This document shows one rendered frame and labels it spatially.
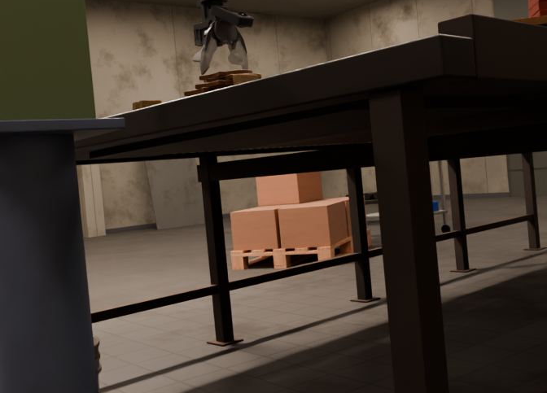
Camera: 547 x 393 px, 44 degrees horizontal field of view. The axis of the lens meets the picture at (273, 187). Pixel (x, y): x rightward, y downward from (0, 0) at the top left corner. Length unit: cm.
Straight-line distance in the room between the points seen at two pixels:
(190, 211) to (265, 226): 651
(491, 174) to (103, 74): 686
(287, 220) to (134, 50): 755
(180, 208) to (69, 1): 1052
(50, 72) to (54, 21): 9
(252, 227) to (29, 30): 433
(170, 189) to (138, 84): 198
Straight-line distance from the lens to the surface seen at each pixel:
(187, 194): 1191
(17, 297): 125
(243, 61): 175
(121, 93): 1213
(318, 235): 528
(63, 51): 130
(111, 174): 1189
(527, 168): 545
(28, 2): 130
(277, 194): 602
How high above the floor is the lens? 75
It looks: 1 degrees down
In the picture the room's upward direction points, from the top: 5 degrees counter-clockwise
